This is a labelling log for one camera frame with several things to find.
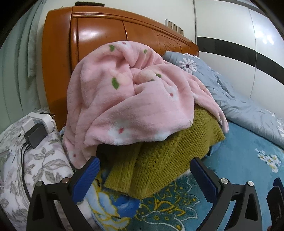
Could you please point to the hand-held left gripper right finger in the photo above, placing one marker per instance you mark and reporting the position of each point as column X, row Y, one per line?
column 204, row 181

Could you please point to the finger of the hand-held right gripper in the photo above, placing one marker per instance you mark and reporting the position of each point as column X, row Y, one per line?
column 277, row 200

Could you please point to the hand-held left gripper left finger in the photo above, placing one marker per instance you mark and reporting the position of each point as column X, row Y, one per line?
column 86, row 181

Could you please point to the pink fleece pants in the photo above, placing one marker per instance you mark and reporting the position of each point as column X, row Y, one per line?
column 133, row 100

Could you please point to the blue floral bed blanket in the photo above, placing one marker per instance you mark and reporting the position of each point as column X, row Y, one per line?
column 233, row 155

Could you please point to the white leaf-print cloth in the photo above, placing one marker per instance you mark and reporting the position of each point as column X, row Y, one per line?
column 44, row 160

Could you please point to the olive green knitted sweater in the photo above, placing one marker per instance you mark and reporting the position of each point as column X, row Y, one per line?
column 155, row 164

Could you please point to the black charger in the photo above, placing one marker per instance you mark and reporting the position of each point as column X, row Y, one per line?
column 35, row 135

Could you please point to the white power strip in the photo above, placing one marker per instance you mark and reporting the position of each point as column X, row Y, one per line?
column 47, row 124

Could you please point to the grey-blue floral quilt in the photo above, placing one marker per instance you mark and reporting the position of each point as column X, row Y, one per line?
column 233, row 100

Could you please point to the grey-green curtain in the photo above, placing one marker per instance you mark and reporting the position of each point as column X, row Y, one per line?
column 17, row 66

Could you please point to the wooden headboard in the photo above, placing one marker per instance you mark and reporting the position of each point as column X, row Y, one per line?
column 93, row 40

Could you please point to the white wardrobe with black stripe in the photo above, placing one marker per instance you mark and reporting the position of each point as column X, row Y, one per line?
column 233, row 26

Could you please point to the black flat object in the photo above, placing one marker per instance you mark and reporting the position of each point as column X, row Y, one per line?
column 88, row 3

